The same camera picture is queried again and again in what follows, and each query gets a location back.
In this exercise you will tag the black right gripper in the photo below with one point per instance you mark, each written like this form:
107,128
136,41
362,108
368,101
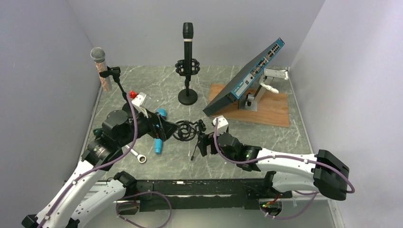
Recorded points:
206,140

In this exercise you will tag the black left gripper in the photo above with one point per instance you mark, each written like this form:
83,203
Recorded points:
165,129

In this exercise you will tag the black tripod shock mount stand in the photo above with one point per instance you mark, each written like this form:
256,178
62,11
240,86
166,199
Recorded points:
187,131

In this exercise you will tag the black microphone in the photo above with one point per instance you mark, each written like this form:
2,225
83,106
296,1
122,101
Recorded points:
187,33

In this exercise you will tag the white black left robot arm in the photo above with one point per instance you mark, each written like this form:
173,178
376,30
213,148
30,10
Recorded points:
69,209

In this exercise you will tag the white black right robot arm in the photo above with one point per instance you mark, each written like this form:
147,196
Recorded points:
322,172

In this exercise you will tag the black round base stand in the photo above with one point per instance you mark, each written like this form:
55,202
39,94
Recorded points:
187,96

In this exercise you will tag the black clip microphone stand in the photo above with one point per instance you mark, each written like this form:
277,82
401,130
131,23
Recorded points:
115,73

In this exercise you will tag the silver head glitter microphone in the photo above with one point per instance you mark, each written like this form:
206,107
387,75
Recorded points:
99,57

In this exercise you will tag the silver ratchet wrench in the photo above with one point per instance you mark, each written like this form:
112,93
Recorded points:
141,158

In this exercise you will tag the wooden board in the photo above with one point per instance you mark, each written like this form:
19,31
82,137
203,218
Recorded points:
236,101

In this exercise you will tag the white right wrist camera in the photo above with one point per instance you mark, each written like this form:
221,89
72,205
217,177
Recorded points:
220,124

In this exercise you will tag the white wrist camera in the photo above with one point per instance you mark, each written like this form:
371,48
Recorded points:
140,102
220,124

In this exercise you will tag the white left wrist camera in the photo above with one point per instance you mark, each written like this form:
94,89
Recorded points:
140,102

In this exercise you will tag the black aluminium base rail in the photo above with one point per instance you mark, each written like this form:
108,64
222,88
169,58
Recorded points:
152,195

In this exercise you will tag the blue network switch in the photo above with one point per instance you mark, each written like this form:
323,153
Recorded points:
248,78

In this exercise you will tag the grey metal bracket stand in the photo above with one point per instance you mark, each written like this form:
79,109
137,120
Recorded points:
264,86

